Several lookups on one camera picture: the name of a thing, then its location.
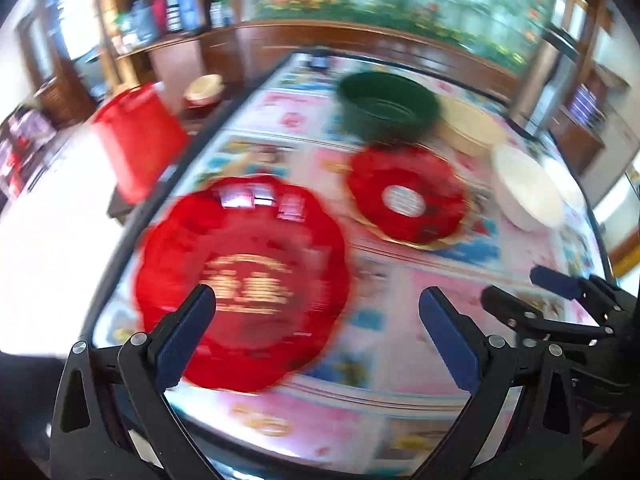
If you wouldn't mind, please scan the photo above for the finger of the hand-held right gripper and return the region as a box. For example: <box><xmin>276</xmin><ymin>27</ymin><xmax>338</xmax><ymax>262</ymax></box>
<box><xmin>530</xmin><ymin>265</ymin><xmax>626</xmax><ymax>322</ymax></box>
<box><xmin>481</xmin><ymin>285</ymin><xmax>616</xmax><ymax>347</ymax></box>

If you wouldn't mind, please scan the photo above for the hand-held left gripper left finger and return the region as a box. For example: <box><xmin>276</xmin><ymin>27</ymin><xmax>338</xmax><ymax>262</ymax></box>
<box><xmin>49</xmin><ymin>284</ymin><xmax>217</xmax><ymax>480</ymax></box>

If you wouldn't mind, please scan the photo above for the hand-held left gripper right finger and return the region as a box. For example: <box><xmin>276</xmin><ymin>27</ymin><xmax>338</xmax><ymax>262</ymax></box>
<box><xmin>419</xmin><ymin>286</ymin><xmax>586</xmax><ymax>480</ymax></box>

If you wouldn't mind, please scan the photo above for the white bowl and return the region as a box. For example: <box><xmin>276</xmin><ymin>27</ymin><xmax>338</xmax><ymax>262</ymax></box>
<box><xmin>490</xmin><ymin>145</ymin><xmax>566</xmax><ymax>232</ymax></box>

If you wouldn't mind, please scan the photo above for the large red scalloped plate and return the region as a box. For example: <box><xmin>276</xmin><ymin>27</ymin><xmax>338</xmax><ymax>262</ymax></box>
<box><xmin>132</xmin><ymin>174</ymin><xmax>353</xmax><ymax>393</ymax></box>

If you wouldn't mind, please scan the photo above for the small red gold-rimmed plate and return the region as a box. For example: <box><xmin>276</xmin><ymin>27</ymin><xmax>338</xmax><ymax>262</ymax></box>
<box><xmin>345</xmin><ymin>144</ymin><xmax>473</xmax><ymax>251</ymax></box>

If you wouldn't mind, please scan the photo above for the dark green bowl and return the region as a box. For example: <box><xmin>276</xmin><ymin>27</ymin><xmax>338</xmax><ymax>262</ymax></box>
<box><xmin>336</xmin><ymin>71</ymin><xmax>442</xmax><ymax>142</ymax></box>

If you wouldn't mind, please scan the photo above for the white plate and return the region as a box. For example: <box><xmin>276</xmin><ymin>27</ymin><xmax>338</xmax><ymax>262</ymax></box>
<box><xmin>542</xmin><ymin>157</ymin><xmax>587</xmax><ymax>211</ymax></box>

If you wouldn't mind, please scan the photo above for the cream plastic bowl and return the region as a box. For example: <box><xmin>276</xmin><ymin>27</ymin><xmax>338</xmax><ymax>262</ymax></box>
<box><xmin>434</xmin><ymin>96</ymin><xmax>507</xmax><ymax>157</ymax></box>

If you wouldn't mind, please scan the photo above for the stainless steel water urn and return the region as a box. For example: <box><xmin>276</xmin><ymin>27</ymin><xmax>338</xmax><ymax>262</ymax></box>
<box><xmin>510</xmin><ymin>27</ymin><xmax>583</xmax><ymax>131</ymax></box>

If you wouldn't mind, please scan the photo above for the red gift bag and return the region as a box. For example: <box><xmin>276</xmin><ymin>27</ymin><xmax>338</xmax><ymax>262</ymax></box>
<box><xmin>90</xmin><ymin>82</ymin><xmax>190</xmax><ymax>206</ymax></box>

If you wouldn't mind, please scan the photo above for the printed fruit tablecloth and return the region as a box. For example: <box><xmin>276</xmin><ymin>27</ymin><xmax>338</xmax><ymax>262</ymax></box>
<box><xmin>87</xmin><ymin>50</ymin><xmax>608</xmax><ymax>466</ymax></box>

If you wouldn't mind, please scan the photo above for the small cream bowl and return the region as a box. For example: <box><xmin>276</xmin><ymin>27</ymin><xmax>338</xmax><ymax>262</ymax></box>
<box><xmin>182</xmin><ymin>74</ymin><xmax>225</xmax><ymax>106</ymax></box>

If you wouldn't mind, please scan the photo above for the wooden sideboard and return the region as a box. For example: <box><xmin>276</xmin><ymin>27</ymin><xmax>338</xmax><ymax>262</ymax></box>
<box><xmin>115</xmin><ymin>25</ymin><xmax>241</xmax><ymax>98</ymax></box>

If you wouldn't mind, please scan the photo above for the wooden display cabinet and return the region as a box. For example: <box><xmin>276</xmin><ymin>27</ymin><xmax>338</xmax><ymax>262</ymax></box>
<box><xmin>20</xmin><ymin>0</ymin><xmax>101</xmax><ymax>126</ymax></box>

